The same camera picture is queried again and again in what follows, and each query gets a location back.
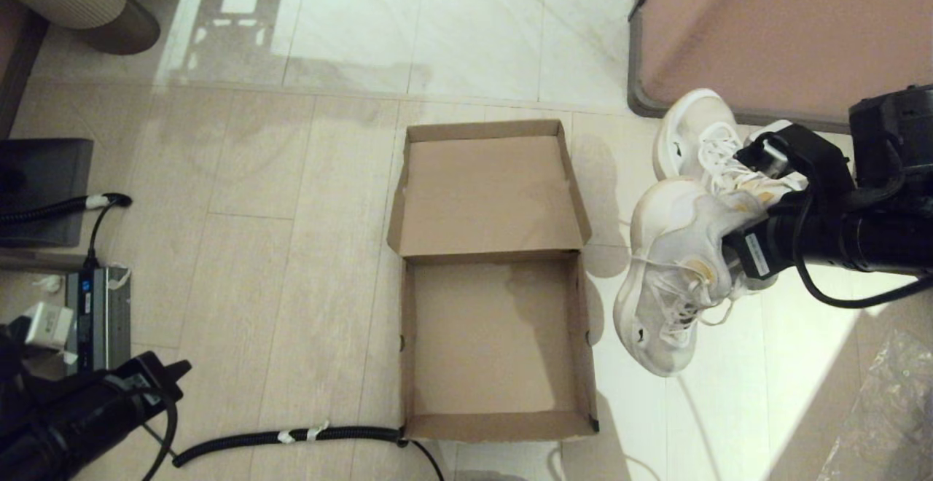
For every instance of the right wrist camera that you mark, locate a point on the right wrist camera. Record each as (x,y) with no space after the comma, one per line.
(798,153)

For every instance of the brown cardboard shoebox lid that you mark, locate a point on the brown cardboard shoebox lid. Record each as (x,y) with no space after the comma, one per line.
(485,193)

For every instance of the silver power supply unit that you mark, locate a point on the silver power supply unit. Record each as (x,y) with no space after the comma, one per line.
(98,317)

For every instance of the dark grey storage box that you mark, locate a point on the dark grey storage box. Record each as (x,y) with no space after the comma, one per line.
(44,189)

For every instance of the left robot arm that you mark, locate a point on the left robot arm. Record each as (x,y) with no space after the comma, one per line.
(36,430)

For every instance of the white lace-up sneaker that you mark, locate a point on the white lace-up sneaker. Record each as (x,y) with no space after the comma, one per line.
(692,131)
(674,248)

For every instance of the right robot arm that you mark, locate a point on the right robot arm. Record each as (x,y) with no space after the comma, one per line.
(882,237)

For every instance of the pink cabinet with grey frame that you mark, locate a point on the pink cabinet with grey frame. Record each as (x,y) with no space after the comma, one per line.
(787,29)

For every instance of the clear plastic bag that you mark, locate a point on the clear plastic bag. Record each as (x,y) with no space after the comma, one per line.
(893,415)

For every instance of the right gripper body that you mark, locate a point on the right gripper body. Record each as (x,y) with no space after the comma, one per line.
(773,244)

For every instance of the brown cardboard shoebox base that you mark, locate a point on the brown cardboard shoebox base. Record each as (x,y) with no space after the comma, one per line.
(496,335)

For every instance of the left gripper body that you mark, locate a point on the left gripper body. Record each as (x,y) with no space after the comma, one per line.
(120,397)

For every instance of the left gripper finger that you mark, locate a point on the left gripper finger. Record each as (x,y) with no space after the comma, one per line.
(179,373)

